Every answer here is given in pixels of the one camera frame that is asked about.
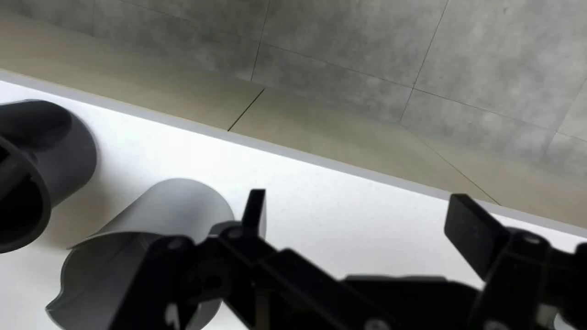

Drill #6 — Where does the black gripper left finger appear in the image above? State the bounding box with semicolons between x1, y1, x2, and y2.
107;189;392;330

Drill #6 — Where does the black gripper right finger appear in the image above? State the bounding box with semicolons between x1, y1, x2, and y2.
443;194;587;330

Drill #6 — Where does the black plastic cup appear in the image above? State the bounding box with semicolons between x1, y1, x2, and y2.
0;101;96;253

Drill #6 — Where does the grey plastic cup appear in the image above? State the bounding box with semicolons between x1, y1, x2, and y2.
45;178;232;330

